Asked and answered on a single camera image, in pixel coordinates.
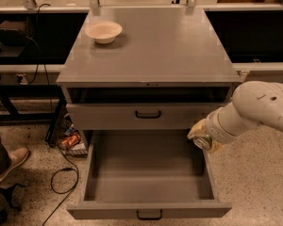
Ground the open grey middle drawer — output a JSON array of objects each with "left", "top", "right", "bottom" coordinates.
[{"left": 67, "top": 130, "right": 232, "bottom": 219}]

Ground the black middle drawer handle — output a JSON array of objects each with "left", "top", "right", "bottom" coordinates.
[{"left": 136, "top": 210, "right": 163, "bottom": 220}]

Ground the black office chair base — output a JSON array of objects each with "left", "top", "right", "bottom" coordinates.
[{"left": 0, "top": 183, "right": 26, "bottom": 226}]

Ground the white bowl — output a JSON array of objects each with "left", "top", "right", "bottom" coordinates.
[{"left": 85, "top": 21, "right": 123, "bottom": 44}]

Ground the black drawer handle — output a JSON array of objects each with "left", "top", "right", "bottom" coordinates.
[
  {"left": 135, "top": 110, "right": 161, "bottom": 119},
  {"left": 136, "top": 210, "right": 163, "bottom": 220}
]

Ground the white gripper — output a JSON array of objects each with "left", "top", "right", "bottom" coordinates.
[{"left": 187, "top": 110, "right": 237, "bottom": 153}]

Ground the grey drawer cabinet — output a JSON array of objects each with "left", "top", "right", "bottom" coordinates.
[{"left": 58, "top": 8, "right": 240, "bottom": 144}]

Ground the closed grey top drawer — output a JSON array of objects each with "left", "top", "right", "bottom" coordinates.
[{"left": 66, "top": 103, "right": 225, "bottom": 130}]

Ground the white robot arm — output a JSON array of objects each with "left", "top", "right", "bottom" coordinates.
[{"left": 187, "top": 81, "right": 283, "bottom": 152}]

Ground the crushed green can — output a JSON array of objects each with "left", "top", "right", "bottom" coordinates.
[{"left": 192, "top": 135, "right": 212, "bottom": 151}]

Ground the tan shoe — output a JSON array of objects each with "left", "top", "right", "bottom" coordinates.
[{"left": 0, "top": 147, "right": 29, "bottom": 183}]

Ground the black box on shelf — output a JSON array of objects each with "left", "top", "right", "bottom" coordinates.
[{"left": 0, "top": 21, "right": 27, "bottom": 46}]

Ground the black floor cable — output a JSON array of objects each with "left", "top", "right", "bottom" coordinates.
[{"left": 42, "top": 141, "right": 80, "bottom": 226}]

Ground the black top drawer handle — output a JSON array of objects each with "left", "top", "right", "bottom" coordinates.
[{"left": 135, "top": 110, "right": 161, "bottom": 119}]

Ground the orange snack bag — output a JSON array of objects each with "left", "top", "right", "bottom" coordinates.
[{"left": 61, "top": 133, "right": 81, "bottom": 149}]

